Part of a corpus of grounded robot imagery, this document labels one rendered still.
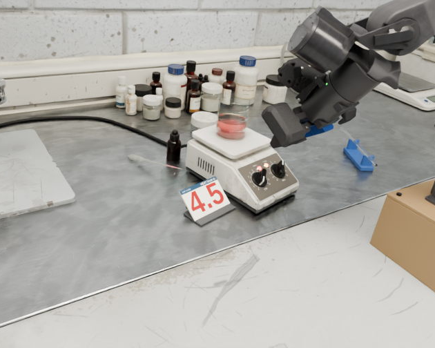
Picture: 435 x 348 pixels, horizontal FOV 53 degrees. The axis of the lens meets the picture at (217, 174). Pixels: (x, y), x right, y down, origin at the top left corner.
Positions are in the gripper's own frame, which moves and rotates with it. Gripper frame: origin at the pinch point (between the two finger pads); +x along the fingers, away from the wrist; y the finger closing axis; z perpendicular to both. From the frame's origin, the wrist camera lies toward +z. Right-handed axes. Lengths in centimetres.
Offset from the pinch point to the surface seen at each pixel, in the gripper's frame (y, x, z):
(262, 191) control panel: -0.5, 13.5, -4.7
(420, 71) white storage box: -112, 22, 10
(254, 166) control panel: -2.8, 13.9, 0.3
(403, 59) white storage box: -113, 25, 18
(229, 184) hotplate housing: 2.0, 17.3, -0.3
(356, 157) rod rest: -34.9, 15.2, -7.0
